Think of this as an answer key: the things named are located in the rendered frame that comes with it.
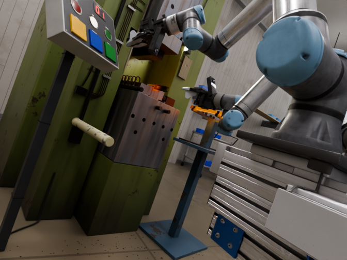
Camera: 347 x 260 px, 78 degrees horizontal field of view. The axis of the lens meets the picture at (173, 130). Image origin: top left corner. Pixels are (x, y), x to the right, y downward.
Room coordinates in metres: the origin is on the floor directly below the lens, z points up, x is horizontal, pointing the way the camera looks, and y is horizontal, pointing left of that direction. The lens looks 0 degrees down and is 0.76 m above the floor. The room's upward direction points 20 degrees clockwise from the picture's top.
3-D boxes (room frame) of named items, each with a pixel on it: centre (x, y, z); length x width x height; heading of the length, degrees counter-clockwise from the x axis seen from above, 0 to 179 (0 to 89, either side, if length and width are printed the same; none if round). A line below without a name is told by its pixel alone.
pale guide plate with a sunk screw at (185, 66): (1.72, 0.08, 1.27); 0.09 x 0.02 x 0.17; 134
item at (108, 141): (1.10, 0.40, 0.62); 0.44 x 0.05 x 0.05; 44
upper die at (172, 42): (1.56, 0.36, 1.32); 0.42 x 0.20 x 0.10; 44
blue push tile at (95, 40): (0.91, 0.44, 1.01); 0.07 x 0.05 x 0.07; 159
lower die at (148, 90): (1.56, 0.36, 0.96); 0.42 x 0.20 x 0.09; 44
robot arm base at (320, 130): (0.52, -0.31, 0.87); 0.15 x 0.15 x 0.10
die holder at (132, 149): (1.60, 0.33, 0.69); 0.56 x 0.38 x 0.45; 44
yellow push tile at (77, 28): (0.82, 0.48, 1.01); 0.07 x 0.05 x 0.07; 159
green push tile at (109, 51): (1.00, 0.41, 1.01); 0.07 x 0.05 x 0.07; 159
